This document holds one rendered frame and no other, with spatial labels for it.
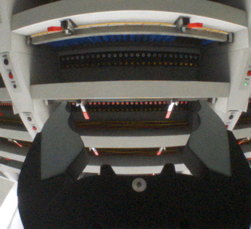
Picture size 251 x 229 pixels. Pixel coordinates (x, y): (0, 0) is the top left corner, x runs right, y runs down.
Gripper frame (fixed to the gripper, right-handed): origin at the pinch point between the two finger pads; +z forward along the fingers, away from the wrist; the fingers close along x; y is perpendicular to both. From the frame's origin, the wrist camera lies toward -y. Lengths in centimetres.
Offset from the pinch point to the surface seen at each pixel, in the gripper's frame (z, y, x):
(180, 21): 17.4, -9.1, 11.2
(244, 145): 26, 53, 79
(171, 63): 31.6, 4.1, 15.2
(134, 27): 21.2, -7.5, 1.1
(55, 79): 30.7, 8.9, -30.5
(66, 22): 18.2, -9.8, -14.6
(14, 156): 15, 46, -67
